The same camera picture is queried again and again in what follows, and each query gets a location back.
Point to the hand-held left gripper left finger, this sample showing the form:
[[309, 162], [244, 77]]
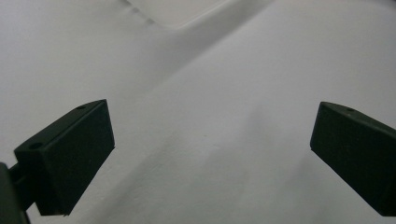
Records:
[[68, 158]]

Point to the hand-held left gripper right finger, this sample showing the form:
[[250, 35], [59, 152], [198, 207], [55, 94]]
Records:
[[355, 149]]

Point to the white cloth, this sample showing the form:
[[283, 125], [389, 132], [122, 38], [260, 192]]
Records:
[[218, 130]]

